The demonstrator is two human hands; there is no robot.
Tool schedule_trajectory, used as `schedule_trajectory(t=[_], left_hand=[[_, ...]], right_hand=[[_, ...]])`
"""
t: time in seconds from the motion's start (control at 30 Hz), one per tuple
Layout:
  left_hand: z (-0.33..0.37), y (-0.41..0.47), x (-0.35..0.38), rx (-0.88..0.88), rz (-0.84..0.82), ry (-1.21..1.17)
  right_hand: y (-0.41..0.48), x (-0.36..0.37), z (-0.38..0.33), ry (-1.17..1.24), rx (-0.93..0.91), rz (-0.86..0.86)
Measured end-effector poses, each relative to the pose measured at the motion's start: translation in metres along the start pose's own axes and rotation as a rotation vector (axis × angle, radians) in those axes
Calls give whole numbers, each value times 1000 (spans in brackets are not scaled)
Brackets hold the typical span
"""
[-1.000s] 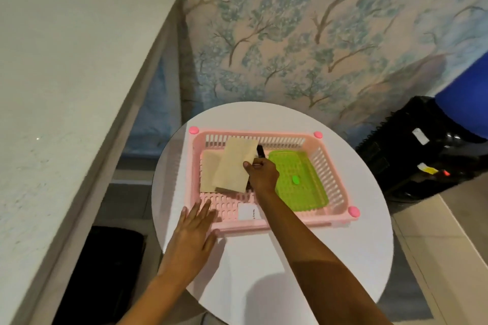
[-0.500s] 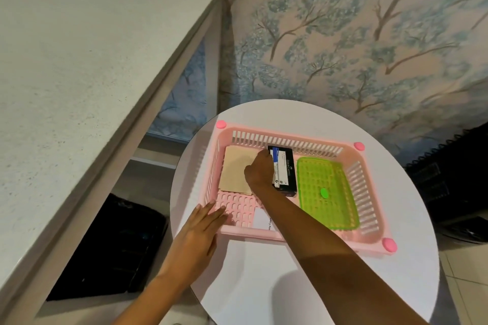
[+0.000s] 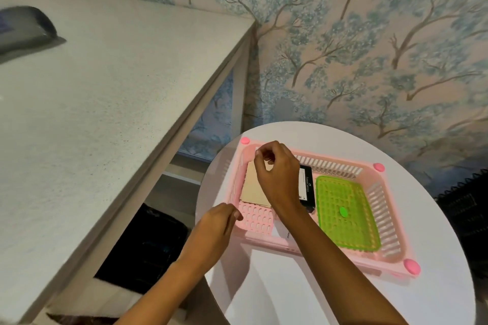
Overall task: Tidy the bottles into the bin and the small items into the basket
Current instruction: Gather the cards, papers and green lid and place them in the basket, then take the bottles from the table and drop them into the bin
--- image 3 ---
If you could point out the person's left hand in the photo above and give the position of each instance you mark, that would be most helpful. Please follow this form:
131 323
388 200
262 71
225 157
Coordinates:
207 235

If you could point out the black ribbed object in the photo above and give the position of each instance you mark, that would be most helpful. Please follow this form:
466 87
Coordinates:
465 218

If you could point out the person's right hand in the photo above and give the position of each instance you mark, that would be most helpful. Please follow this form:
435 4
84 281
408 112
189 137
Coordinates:
280 180

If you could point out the green plastic perforated tray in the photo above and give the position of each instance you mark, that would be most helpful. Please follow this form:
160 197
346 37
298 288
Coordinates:
343 231

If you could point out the black flat box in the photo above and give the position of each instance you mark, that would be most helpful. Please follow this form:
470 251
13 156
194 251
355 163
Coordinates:
307 187

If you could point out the person's right thumb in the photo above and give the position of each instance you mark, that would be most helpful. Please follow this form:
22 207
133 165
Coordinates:
259 163

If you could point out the person's right forearm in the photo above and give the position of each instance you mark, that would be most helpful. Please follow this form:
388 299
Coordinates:
335 271

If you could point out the person's left forearm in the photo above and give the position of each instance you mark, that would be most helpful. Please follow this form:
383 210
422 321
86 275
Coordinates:
160 296

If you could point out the white paper card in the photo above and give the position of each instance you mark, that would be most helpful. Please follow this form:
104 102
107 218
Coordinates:
283 231

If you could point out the black bag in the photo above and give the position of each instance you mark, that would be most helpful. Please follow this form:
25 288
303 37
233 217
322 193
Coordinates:
145 248

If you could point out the brown cardboard piece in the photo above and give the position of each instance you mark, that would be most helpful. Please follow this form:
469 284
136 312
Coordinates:
251 185

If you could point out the person's left thumb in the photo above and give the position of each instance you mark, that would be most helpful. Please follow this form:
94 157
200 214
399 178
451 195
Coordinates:
233 222

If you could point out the pink plastic basket tray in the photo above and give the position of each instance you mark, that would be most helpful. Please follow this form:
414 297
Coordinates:
385 214

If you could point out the dark grey rounded object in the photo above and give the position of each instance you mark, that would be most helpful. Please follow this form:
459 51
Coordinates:
23 29

